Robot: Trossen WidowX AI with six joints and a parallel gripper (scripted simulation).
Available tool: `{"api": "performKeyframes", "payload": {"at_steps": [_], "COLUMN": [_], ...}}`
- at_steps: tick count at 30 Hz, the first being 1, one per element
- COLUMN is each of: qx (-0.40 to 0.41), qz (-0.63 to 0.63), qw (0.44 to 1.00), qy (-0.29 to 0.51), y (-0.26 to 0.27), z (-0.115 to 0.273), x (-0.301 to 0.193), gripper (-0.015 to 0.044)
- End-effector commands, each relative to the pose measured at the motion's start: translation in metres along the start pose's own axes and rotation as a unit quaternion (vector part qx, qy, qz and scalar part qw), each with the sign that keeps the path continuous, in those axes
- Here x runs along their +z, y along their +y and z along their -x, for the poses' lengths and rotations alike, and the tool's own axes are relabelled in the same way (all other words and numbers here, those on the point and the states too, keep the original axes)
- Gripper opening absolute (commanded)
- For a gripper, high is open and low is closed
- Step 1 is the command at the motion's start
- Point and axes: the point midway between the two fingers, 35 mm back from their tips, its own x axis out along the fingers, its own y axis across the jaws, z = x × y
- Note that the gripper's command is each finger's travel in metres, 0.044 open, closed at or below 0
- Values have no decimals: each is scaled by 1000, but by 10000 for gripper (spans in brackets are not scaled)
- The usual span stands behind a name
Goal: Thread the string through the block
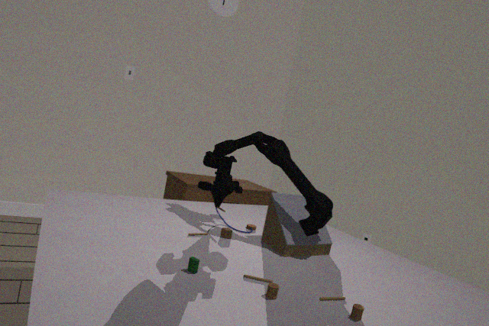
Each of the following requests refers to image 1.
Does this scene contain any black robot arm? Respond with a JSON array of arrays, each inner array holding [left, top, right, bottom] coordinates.
[[203, 131, 333, 236]]

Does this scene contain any small wooden cylinder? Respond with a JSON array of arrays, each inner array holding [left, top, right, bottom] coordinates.
[[265, 282, 280, 300]]

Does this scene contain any green block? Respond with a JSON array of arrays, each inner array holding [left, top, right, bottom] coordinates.
[[187, 257, 199, 274]]

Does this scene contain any short wooden cylinder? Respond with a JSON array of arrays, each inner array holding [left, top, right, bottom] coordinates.
[[350, 304, 364, 321]]

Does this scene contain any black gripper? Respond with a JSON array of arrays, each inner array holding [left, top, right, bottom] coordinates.
[[198, 170, 243, 208]]

